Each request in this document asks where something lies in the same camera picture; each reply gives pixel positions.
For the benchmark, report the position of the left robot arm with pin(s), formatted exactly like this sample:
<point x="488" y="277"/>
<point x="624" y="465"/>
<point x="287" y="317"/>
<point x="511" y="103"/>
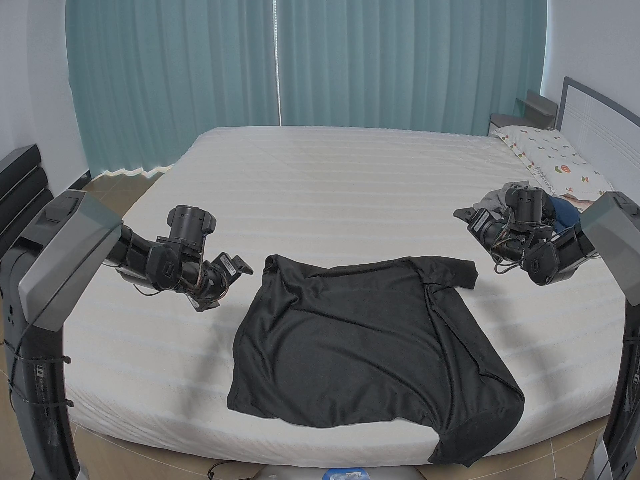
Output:
<point x="65" y="248"/>

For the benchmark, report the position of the pile of clothes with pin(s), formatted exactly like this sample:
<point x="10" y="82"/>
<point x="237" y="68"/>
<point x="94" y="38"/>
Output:
<point x="562" y="213"/>

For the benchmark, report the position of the white printed pillow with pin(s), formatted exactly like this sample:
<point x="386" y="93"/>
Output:
<point x="555" y="158"/>

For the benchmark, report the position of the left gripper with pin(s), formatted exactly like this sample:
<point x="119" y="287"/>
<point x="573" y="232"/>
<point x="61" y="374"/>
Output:
<point x="212" y="278"/>

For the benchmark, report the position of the blue-green curtain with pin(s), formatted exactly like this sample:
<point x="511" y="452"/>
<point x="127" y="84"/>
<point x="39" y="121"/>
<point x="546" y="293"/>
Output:
<point x="400" y="48"/>
<point x="175" y="68"/>

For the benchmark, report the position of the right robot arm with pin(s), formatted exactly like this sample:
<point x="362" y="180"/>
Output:
<point x="607" y="228"/>

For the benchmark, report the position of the bed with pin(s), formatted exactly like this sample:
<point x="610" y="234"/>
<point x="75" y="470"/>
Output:
<point x="350" y="193"/>

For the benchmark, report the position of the black T-shirt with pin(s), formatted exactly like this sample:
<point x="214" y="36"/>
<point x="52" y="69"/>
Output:
<point x="350" y="348"/>

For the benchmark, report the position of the grey bedside table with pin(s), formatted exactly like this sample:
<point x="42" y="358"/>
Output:
<point x="530" y="113"/>

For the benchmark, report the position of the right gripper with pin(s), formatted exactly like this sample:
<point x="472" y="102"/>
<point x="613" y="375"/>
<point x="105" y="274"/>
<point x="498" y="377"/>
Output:
<point x="492" y="230"/>

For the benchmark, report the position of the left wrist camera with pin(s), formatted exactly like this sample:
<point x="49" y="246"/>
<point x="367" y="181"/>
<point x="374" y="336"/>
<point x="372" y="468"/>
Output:
<point x="206" y="306"/>

